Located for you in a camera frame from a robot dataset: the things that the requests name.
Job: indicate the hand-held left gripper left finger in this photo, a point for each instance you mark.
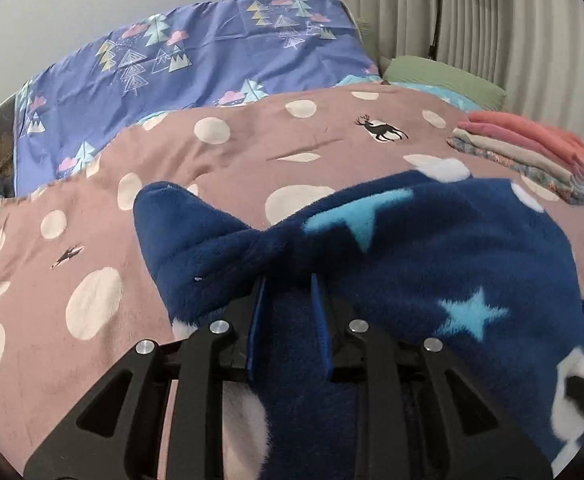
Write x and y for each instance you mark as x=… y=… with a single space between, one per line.
x=257 y=332

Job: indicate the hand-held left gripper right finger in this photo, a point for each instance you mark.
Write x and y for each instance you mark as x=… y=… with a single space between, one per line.
x=322 y=325

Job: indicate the navy fleece garment white print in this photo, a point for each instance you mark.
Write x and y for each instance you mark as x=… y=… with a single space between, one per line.
x=446 y=255

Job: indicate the pink blanket with white dots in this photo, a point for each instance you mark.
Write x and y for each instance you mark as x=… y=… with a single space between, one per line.
x=232 y=160

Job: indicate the patterned folded garment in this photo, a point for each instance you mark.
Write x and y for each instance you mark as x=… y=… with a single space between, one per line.
x=546 y=182

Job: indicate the beige folded garment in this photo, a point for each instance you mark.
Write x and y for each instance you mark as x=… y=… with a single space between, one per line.
x=516 y=157

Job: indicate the green pillow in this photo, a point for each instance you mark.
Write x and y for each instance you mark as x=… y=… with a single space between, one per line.
x=436 y=77

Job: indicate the purple pillow with tree print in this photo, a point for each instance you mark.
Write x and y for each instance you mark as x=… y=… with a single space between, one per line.
x=222 y=60

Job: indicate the grey curtain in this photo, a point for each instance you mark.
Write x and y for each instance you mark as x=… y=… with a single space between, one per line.
x=496 y=15

